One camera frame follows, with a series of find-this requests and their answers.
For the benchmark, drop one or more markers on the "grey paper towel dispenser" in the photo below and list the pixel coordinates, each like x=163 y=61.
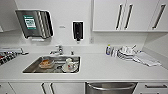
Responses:
x=33 y=23

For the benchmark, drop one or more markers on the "white drawer unit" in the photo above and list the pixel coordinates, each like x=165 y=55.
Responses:
x=4 y=90
x=150 y=90

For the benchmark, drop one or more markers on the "orange bowl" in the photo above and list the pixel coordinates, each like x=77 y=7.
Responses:
x=46 y=63

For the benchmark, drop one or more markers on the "small chrome sink fitting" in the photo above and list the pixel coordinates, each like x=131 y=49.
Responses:
x=72 y=52

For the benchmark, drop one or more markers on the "small white bottle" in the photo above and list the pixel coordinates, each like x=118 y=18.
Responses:
x=114 y=52

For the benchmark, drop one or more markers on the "white two-door base cabinet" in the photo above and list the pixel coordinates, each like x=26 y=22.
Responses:
x=66 y=89

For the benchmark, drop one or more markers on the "stainless steel dishwasher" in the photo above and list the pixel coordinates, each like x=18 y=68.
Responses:
x=110 y=89

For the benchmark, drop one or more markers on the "tray of coffee supplies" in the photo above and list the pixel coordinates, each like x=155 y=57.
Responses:
x=6 y=58

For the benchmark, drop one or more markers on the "stainless steel sink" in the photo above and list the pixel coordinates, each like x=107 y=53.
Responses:
x=57 y=61

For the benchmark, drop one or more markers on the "small white wall plate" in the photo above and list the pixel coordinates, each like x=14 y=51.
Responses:
x=62 y=26

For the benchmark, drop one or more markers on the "chrome faucet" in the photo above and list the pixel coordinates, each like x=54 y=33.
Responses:
x=60 y=50

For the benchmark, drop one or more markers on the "white mug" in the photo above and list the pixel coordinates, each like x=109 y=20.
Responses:
x=69 y=65

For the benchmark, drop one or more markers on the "black soap dispenser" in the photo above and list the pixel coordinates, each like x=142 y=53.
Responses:
x=78 y=30

